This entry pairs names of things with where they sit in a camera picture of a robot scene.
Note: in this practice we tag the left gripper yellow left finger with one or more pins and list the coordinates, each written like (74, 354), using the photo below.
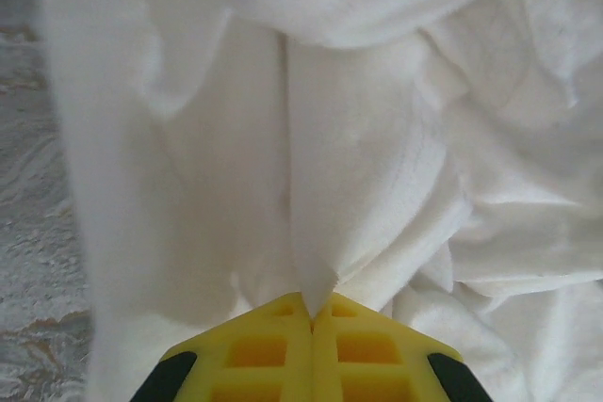
(264, 374)

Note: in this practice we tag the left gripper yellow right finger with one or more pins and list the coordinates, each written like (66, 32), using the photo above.
(372, 374)

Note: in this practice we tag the white t-shirt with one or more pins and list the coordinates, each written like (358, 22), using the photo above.
(235, 138)

